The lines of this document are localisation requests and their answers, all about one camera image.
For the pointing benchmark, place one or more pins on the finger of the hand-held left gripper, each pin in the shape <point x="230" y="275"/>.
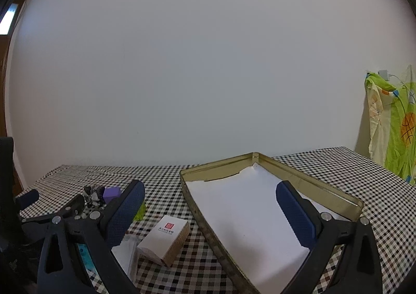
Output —
<point x="28" y="198"/>
<point x="74" y="203"/>

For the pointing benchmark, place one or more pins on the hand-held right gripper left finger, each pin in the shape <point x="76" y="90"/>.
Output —
<point x="125" y="216"/>

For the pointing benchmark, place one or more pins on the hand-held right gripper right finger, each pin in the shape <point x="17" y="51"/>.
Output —
<point x="297" y="216"/>

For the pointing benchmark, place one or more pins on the green building block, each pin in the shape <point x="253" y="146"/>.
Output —
<point x="141" y="211"/>

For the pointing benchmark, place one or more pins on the grey black toy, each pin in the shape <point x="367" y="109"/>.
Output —
<point x="94" y="198"/>

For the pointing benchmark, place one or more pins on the purple block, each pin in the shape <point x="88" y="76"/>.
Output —
<point x="112" y="194"/>

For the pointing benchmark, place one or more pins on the white cardboard box red label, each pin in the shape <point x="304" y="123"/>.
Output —
<point x="162" y="238"/>

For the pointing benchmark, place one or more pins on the cyan building block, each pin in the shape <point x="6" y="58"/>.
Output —
<point x="84" y="256"/>

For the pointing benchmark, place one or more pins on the golden tin tray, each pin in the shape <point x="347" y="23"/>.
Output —
<point x="211" y="235"/>

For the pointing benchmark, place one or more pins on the white plastic packet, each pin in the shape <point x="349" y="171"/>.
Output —
<point x="125" y="255"/>

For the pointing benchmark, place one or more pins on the white paper liner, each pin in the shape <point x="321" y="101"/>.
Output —
<point x="247" y="209"/>

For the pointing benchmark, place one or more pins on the checked tablecloth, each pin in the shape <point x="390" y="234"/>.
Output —
<point x="169" y="190"/>

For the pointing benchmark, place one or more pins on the green printed cloth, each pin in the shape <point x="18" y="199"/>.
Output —
<point x="396" y="125"/>

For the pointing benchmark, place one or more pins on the bright transom window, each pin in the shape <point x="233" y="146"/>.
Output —
<point x="8" y="18"/>

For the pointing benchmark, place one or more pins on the wooden door frame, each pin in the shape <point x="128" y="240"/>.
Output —
<point x="3" y="92"/>

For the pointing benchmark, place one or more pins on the white wall charger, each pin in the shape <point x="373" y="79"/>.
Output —
<point x="384" y="75"/>

